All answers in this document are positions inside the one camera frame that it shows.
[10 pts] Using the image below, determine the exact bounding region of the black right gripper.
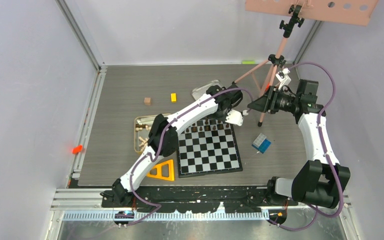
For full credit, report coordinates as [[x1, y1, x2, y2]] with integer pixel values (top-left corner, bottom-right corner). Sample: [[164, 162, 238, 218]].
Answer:
[[248, 85, 300, 115]]

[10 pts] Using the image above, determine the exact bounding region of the small wooden block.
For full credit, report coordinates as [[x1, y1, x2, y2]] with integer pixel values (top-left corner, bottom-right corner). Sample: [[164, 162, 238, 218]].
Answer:
[[143, 97, 152, 106]]

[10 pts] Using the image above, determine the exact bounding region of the gold tin box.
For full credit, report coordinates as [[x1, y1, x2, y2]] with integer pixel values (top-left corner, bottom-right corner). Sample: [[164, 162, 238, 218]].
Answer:
[[133, 115, 156, 154]]

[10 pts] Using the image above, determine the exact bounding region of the red orange block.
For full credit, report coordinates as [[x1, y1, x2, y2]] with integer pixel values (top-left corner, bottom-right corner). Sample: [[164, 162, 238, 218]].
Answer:
[[71, 144, 83, 155]]

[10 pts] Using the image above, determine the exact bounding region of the pink tripod music stand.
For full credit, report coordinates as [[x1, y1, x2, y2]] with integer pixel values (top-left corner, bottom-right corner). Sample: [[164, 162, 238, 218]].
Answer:
[[233, 0, 380, 128]]

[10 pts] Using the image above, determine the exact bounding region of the small green block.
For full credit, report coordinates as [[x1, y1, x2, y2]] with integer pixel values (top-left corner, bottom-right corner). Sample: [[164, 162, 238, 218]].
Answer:
[[241, 60, 256, 65]]

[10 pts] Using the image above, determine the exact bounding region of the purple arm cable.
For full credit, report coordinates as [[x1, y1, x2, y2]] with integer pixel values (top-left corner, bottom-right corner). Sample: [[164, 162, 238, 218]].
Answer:
[[268, 61, 345, 233], [125, 87, 256, 228]]

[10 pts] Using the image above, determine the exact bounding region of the black white folding chessboard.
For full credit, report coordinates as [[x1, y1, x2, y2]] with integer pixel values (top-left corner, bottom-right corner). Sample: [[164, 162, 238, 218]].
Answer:
[[176, 118, 243, 178]]

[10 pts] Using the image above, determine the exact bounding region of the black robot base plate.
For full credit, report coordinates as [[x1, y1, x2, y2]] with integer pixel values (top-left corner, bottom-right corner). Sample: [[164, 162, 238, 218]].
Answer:
[[100, 185, 297, 214]]

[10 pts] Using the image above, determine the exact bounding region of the tin lid with bears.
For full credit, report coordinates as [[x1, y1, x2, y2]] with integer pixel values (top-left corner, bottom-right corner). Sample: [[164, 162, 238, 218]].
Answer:
[[191, 79, 221, 101]]

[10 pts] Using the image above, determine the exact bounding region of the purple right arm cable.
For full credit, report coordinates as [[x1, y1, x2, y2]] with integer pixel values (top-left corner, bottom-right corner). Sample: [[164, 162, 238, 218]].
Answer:
[[268, 61, 345, 233]]

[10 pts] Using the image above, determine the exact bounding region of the small yellow block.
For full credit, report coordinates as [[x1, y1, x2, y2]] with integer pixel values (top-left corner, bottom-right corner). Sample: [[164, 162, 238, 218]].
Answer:
[[170, 93, 177, 103]]

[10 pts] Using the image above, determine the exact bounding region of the blue white lego block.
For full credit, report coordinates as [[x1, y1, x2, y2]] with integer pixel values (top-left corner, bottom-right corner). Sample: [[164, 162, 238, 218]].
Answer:
[[251, 133, 271, 154]]

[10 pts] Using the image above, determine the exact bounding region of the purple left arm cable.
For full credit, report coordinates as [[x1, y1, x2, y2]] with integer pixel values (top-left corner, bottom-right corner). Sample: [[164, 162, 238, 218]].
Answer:
[[125, 87, 256, 228]]

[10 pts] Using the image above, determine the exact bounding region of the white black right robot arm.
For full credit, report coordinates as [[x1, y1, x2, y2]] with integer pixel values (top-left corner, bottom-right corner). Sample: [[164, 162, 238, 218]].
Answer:
[[248, 79, 351, 209]]

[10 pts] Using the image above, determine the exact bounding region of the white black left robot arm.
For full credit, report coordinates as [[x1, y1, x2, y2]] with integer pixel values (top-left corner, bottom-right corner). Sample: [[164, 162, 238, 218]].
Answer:
[[111, 84, 244, 207]]

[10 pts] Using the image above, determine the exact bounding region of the yellow triangular toy frame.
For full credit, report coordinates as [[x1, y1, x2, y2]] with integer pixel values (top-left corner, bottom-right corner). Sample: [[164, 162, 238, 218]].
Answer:
[[146, 159, 175, 182]]

